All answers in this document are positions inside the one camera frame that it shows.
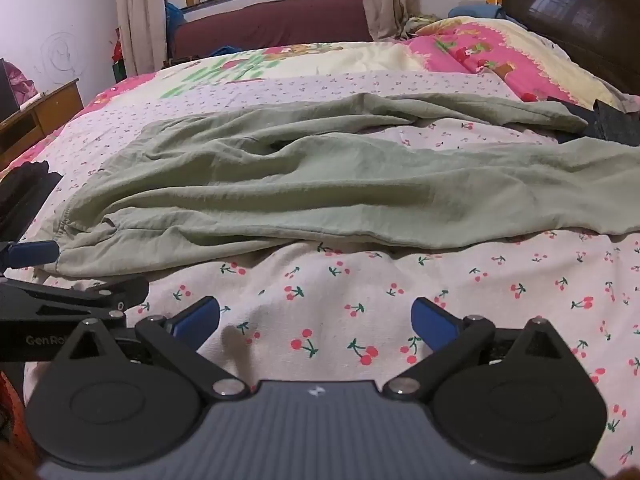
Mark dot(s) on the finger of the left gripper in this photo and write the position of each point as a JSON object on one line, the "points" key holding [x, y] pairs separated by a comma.
{"points": [[22, 255], [120, 295]]}

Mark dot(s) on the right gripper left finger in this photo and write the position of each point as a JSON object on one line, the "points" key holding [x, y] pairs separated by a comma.
{"points": [[174, 343]]}

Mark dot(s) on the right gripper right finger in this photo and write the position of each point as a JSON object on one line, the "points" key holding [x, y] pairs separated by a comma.
{"points": [[455, 344]]}

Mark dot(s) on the sage green pants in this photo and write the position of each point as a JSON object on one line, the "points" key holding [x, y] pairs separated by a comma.
{"points": [[209, 187]]}

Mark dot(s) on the black folded garment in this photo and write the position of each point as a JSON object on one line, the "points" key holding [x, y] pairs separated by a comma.
{"points": [[24, 190]]}

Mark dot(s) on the wooden tv cabinet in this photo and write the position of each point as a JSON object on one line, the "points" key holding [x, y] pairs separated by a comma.
{"points": [[38, 120]]}

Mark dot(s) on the black television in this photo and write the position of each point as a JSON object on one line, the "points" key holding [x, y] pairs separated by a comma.
{"points": [[8, 102]]}

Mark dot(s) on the pink cloth over television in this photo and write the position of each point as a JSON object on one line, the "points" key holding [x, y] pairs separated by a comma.
{"points": [[23, 88]]}

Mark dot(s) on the dark knit folded garment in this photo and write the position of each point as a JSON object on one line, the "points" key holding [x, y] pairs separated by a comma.
{"points": [[603, 123]]}

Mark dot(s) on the blue cloth on sofa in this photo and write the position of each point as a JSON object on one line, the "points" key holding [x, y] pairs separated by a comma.
{"points": [[174, 20]]}

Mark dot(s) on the pink yellow cartoon quilt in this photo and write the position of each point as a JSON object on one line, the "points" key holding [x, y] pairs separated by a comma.
{"points": [[460, 55]]}

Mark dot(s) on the beige left curtain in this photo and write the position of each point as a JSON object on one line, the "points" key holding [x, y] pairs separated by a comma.
{"points": [[142, 33]]}

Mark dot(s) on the maroon sofa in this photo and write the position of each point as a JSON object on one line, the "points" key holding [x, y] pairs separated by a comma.
{"points": [[272, 24]]}

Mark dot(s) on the blue cloth near headboard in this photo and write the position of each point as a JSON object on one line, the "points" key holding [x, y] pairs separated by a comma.
{"points": [[481, 10]]}

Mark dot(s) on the dark wooden headboard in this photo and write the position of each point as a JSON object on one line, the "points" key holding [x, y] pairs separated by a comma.
{"points": [[602, 36]]}

